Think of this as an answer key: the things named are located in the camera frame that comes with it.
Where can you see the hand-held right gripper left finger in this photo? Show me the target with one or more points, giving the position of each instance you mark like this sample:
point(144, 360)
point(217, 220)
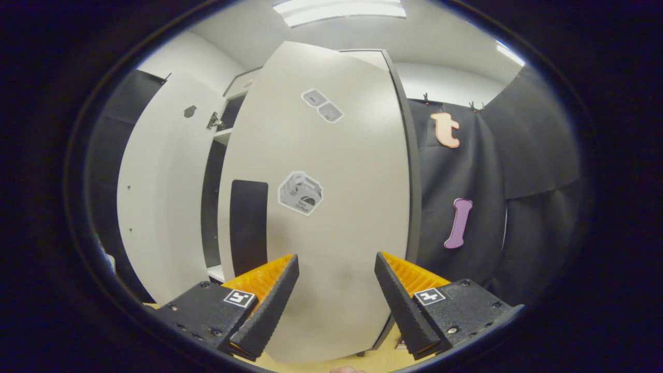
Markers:
point(272, 308)

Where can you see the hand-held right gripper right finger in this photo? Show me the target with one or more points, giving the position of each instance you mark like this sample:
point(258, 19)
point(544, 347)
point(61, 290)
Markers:
point(401, 305)

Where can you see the white shoe cabinet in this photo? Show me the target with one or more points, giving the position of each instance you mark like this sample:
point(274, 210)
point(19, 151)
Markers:
point(213, 207)

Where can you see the white shoe cabinet door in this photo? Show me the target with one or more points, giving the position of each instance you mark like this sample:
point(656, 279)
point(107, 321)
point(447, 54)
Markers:
point(336, 155)
point(166, 197)

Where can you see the ceiling light panel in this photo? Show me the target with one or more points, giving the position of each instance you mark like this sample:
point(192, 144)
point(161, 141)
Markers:
point(339, 11)
point(510, 53)

